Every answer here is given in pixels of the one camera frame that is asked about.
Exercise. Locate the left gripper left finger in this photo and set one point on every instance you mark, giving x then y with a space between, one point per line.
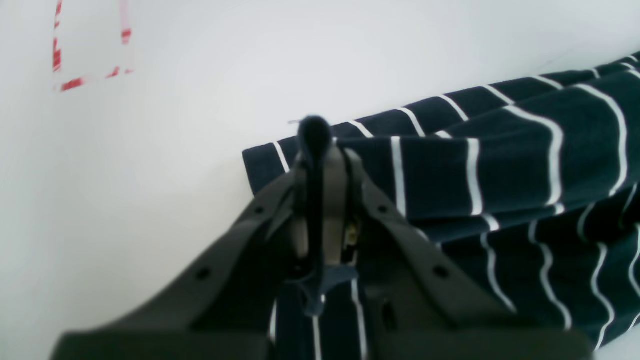
221 306

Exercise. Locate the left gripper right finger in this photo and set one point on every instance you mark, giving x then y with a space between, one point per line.
418 305

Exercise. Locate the black white striped T-shirt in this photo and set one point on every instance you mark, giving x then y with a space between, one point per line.
530 186

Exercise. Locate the red tape rectangle marking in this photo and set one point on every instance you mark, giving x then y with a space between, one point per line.
92 42

